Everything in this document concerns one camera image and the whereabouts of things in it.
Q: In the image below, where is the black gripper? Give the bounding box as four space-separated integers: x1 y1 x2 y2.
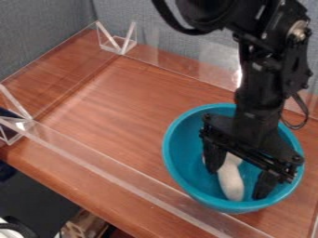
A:
199 106 304 200

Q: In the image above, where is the plush mushroom with brown cap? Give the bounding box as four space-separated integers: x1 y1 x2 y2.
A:
212 153 244 202

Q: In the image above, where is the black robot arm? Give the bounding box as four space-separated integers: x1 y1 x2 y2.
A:
151 0 312 200

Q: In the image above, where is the blue plastic bowl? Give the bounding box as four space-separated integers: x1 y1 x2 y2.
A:
161 103 304 214

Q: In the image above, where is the clear acrylic barrier front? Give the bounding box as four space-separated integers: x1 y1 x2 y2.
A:
2 121 272 238

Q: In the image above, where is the clear acrylic barrier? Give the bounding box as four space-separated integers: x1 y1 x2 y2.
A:
2 121 272 238
122 24 318 120
0 21 100 91

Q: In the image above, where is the light wooden object below table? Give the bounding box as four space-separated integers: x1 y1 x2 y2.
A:
54 210 109 238

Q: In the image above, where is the clear acrylic barrier back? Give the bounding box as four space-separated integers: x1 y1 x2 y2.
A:
122 24 318 120

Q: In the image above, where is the clear acrylic barrier left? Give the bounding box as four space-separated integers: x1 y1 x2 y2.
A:
0 21 100 91

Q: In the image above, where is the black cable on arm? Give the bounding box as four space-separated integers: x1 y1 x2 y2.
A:
280 92 310 130

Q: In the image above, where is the clear acrylic corner bracket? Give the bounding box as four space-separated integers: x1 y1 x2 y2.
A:
96 21 136 55

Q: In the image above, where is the clear acrylic bracket left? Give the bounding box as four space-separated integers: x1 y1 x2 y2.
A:
0 84 32 145

